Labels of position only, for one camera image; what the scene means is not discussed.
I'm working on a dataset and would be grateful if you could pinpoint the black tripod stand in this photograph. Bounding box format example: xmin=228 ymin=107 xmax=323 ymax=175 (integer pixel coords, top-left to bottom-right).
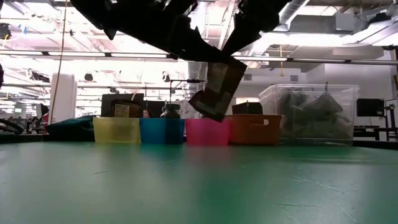
xmin=384 ymin=103 xmax=397 ymax=141

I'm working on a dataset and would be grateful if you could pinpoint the blue plastic bin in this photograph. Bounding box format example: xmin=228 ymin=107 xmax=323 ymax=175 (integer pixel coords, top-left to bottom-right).
xmin=139 ymin=118 xmax=186 ymax=145

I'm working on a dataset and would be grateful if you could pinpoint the yellow plastic bin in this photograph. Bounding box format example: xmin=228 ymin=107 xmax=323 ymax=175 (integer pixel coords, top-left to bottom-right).
xmin=93 ymin=116 xmax=141 ymax=144

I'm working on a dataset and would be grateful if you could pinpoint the black monitor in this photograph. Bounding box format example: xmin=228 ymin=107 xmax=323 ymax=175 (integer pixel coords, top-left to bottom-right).
xmin=356 ymin=98 xmax=386 ymax=118

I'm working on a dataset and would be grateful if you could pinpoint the pink plastic bin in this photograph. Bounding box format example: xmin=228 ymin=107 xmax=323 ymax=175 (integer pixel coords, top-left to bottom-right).
xmin=185 ymin=118 xmax=232 ymax=146

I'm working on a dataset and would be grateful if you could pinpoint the clear plastic storage box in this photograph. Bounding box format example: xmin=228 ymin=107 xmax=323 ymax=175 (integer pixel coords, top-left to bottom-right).
xmin=258 ymin=83 xmax=361 ymax=146

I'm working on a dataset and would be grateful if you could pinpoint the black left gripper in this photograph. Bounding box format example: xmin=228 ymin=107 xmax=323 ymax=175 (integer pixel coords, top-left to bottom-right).
xmin=118 ymin=0 xmax=238 ymax=63

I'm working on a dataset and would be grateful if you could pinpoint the black cable loop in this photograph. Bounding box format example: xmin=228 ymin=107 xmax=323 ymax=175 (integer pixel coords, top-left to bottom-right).
xmin=0 ymin=118 xmax=23 ymax=136

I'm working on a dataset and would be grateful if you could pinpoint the large smooth silver duct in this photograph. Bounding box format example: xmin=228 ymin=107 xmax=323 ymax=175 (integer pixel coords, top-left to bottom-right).
xmin=248 ymin=0 xmax=312 ymax=58

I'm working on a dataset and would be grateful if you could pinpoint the orange plastic bin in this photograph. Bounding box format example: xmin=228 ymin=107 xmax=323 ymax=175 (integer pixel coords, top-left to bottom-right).
xmin=225 ymin=114 xmax=283 ymax=146

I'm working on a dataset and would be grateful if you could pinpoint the long ceiling light bar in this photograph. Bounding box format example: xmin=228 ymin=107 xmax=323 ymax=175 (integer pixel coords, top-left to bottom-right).
xmin=0 ymin=50 xmax=289 ymax=62

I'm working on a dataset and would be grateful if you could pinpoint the dark green bag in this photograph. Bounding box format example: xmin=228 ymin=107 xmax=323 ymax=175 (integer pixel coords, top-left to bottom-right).
xmin=45 ymin=115 xmax=96 ymax=142

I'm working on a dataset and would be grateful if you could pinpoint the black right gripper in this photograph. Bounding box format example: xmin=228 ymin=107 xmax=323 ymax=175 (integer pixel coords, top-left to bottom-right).
xmin=222 ymin=0 xmax=292 ymax=57

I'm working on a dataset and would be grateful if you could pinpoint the brown spice pouch white label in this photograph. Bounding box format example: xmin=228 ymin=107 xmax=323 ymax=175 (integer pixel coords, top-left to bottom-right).
xmin=111 ymin=99 xmax=143 ymax=119
xmin=188 ymin=57 xmax=248 ymax=123

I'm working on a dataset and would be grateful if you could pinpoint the hanging thin cable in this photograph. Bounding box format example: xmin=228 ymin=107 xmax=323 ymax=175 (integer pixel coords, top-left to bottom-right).
xmin=49 ymin=0 xmax=68 ymax=124

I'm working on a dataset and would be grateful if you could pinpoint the black case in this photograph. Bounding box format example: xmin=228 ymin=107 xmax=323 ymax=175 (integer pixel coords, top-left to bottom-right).
xmin=231 ymin=102 xmax=264 ymax=116

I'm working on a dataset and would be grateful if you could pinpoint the black box with label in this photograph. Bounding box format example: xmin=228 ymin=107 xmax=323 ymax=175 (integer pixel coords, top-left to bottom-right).
xmin=101 ymin=93 xmax=146 ymax=118

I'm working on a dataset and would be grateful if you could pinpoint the white column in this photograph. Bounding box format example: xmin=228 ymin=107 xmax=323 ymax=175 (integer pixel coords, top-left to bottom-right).
xmin=50 ymin=72 xmax=78 ymax=124

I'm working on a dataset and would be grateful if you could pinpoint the black ceiling device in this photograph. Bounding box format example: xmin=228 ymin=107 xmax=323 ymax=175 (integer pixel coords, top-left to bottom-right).
xmin=0 ymin=22 xmax=12 ymax=40

